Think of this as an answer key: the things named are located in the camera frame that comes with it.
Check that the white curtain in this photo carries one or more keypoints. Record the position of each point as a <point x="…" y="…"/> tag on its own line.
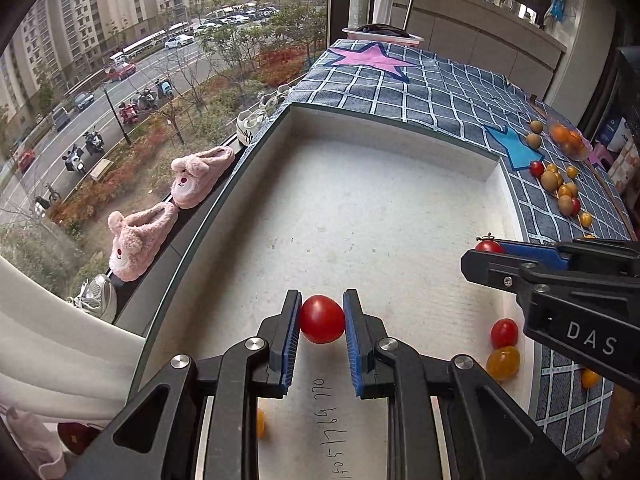
<point x="55" y="345"/>

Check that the pale pink cloth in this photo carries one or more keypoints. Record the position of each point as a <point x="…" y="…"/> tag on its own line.
<point x="30" y="445"/>

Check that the large red cherry tomato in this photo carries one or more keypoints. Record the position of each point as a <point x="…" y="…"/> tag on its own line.
<point x="322" y="319"/>

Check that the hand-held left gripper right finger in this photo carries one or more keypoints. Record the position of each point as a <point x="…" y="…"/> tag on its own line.
<point x="352" y="345"/>

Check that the blue checked star blanket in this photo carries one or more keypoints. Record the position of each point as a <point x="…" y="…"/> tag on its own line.
<point x="450" y="90"/>

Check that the white sneaker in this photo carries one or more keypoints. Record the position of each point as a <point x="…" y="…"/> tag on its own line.
<point x="250" y="125"/>
<point x="276" y="95"/>

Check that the white foam box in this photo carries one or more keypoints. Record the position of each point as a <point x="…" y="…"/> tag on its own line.
<point x="375" y="210"/>

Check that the red cherry tomato with stem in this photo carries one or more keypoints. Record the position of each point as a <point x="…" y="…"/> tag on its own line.
<point x="489" y="246"/>

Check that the orange cherry tomato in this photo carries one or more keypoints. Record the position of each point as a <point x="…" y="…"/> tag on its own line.
<point x="590" y="378"/>

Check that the grey mesh sneaker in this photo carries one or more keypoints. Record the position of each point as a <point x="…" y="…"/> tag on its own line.
<point x="95" y="297"/>

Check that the small red cherry tomato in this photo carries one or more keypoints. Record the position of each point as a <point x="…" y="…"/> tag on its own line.
<point x="504" y="333"/>

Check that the scattered cherry tomatoes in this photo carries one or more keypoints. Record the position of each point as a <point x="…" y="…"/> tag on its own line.
<point x="567" y="191"/>

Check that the clear bag of oranges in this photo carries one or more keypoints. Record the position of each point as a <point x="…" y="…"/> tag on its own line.
<point x="567" y="140"/>

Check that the small brown kiwi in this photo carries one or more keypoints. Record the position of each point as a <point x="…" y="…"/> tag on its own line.
<point x="550" y="179"/>
<point x="536" y="126"/>
<point x="533" y="141"/>
<point x="565" y="204"/>

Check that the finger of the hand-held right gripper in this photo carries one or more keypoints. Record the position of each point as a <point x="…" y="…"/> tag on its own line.
<point x="535" y="254"/>
<point x="492" y="272"/>

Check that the pink plush slipper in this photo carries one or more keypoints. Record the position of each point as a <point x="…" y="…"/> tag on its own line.
<point x="137" y="242"/>
<point x="200" y="176"/>

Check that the yellow cherry tomato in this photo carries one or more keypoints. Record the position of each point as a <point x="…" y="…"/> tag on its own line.
<point x="260" y="422"/>
<point x="503" y="363"/>

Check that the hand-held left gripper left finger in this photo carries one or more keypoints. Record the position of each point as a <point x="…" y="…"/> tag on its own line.
<point x="292" y="345"/>

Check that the pink plastic stool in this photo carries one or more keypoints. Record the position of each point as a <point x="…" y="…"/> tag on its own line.
<point x="600" y="156"/>

